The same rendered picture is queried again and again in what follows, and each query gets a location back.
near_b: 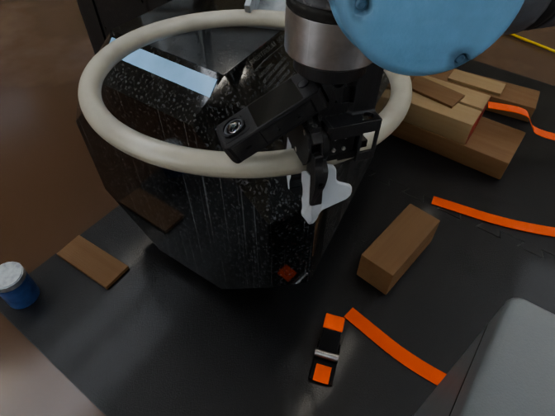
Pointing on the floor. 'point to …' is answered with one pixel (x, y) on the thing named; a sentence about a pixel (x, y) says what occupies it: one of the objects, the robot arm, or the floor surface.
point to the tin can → (17, 286)
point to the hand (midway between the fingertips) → (298, 203)
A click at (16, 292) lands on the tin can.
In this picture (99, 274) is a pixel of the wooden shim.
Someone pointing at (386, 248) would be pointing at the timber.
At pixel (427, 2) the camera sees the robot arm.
